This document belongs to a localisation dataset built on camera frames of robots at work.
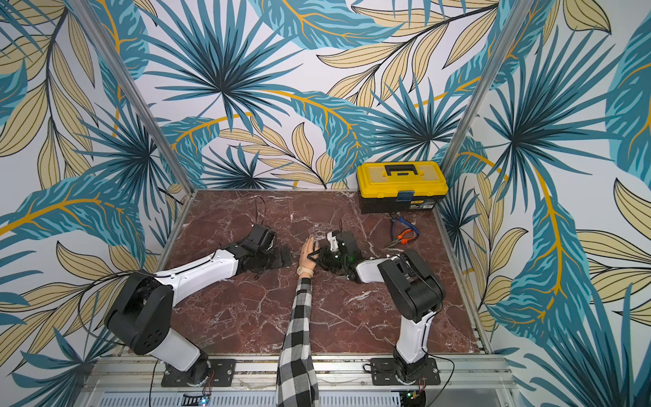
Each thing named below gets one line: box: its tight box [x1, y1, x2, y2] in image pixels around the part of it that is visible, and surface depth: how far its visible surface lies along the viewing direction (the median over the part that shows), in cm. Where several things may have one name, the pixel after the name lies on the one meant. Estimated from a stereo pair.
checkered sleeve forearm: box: [275, 278, 320, 407], surface depth 73 cm
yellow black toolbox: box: [356, 161, 449, 214], surface depth 104 cm
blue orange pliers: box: [384, 217, 421, 249], surface depth 105 cm
